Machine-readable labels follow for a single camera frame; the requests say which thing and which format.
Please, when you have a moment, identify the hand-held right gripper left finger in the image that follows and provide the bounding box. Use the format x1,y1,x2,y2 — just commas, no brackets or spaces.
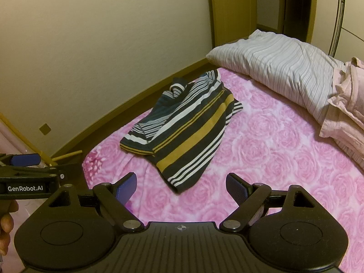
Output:
49,172,145,234

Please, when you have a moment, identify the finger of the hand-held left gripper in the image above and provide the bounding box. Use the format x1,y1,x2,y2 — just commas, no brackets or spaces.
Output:
0,153,42,168
0,163,84,178

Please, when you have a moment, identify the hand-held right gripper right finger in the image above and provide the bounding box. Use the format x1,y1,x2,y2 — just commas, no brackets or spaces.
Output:
219,172,317,233

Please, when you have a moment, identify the pink rose blanket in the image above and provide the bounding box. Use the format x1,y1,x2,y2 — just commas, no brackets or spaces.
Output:
82,68,364,273

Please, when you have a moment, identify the pale pink folded quilt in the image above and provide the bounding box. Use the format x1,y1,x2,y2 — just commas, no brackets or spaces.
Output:
319,57,364,174

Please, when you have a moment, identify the wooden door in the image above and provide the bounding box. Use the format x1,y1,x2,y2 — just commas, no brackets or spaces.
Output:
207,0,258,47

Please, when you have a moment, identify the wooden stick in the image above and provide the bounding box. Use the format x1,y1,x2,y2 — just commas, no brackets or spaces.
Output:
53,150,83,161

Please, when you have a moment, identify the dark striped shirt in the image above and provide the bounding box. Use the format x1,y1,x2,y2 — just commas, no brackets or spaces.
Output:
119,70,244,193

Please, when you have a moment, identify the person's left hand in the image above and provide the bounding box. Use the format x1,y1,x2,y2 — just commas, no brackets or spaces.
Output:
0,200,17,258

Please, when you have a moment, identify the beige wardrobe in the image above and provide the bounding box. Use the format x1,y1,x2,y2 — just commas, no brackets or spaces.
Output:
313,0,364,63

